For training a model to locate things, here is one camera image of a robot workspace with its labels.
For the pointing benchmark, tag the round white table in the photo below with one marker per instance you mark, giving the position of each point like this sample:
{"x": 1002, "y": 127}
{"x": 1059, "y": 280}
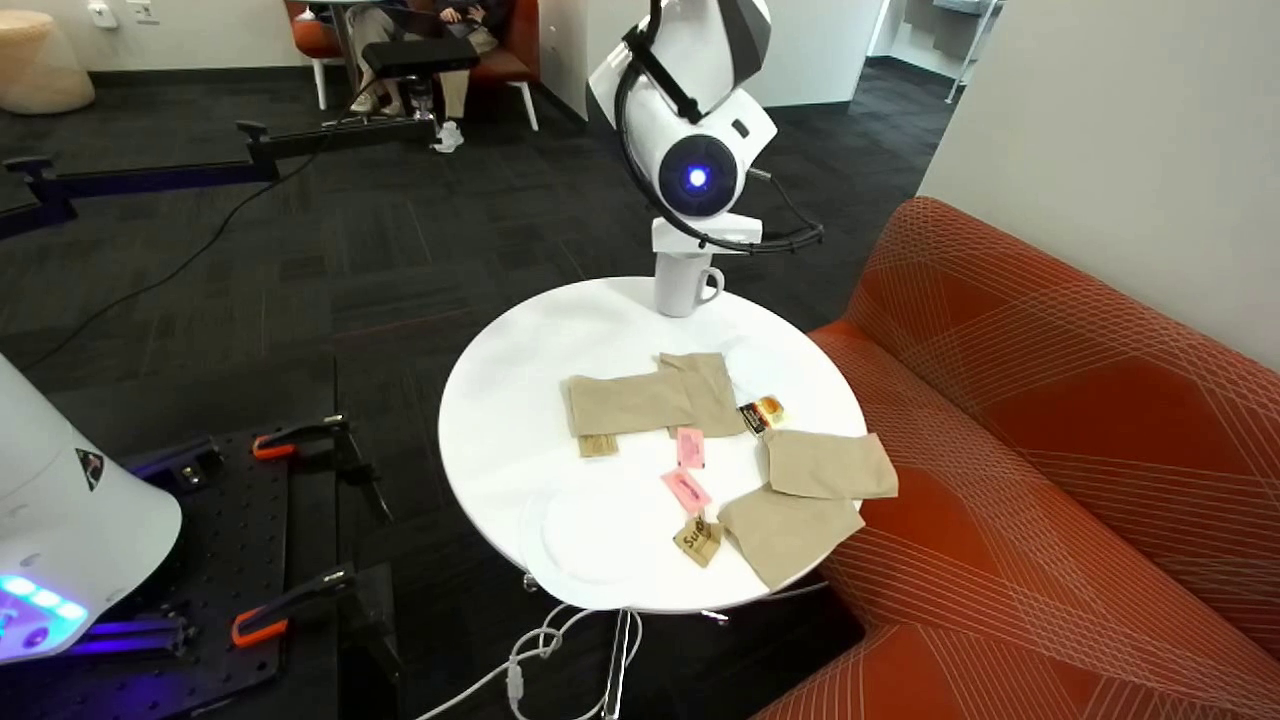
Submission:
{"x": 601, "y": 532}

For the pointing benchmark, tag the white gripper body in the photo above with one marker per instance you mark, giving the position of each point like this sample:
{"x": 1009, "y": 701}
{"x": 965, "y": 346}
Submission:
{"x": 726, "y": 233}

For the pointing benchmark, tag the white ceramic mug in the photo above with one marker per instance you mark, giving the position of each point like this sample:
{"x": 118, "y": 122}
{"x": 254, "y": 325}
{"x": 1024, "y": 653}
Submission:
{"x": 684, "y": 280}

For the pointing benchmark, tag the pink sweetener packet upper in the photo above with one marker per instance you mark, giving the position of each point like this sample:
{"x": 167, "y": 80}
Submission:
{"x": 690, "y": 451}

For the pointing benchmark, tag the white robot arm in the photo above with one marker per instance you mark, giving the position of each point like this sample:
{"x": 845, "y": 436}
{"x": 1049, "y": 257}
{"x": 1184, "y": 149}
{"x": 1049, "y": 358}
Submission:
{"x": 676, "y": 99}

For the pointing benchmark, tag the orange clamp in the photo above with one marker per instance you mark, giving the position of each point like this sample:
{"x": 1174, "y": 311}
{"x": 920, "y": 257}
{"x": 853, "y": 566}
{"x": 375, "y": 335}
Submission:
{"x": 286, "y": 440}
{"x": 272, "y": 619}

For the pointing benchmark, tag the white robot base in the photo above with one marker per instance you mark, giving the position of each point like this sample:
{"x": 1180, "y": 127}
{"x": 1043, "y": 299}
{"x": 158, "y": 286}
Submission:
{"x": 76, "y": 532}

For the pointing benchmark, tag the beige round stool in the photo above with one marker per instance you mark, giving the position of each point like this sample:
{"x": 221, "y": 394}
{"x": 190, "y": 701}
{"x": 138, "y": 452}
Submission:
{"x": 37, "y": 65}

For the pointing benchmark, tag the orange striped sofa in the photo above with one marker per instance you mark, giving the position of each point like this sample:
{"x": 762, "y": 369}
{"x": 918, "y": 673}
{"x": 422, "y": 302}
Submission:
{"x": 1090, "y": 499}

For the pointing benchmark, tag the white cabinet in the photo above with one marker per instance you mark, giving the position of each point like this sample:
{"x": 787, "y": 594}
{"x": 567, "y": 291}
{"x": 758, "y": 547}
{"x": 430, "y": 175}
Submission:
{"x": 817, "y": 50}

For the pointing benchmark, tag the brown napkin right lower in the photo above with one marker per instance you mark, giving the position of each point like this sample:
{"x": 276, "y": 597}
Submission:
{"x": 787, "y": 539}

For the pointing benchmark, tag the large brown paper napkin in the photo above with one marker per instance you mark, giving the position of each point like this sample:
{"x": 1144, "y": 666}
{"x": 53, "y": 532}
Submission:
{"x": 676, "y": 394}

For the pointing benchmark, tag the pink sweetener packet lower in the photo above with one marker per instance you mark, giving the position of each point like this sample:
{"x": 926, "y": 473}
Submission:
{"x": 684, "y": 489}

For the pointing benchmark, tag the orange clamp lower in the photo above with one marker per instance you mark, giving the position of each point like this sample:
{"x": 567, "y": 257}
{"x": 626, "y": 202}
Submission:
{"x": 272, "y": 619}

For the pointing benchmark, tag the small brown sugar packet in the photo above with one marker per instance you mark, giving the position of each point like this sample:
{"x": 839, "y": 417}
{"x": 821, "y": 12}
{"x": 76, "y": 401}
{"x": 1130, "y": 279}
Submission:
{"x": 698, "y": 540}

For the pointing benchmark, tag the brown napkin right upper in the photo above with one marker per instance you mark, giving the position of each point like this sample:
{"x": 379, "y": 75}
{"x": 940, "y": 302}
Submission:
{"x": 821, "y": 467}

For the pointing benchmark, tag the pink sweetener packet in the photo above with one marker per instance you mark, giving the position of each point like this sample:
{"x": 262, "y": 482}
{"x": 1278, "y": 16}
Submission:
{"x": 684, "y": 489}
{"x": 690, "y": 451}

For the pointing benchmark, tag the black and yellow packet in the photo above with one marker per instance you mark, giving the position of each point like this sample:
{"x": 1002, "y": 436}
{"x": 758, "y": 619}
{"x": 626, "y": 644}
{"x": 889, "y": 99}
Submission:
{"x": 762, "y": 415}

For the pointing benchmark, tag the orange clamp upper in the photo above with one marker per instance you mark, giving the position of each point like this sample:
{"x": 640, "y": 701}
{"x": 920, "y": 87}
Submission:
{"x": 286, "y": 440}

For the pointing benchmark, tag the black camera stand bar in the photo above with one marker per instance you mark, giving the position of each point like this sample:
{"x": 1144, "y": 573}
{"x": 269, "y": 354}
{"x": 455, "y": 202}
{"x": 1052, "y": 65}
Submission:
{"x": 57, "y": 195}

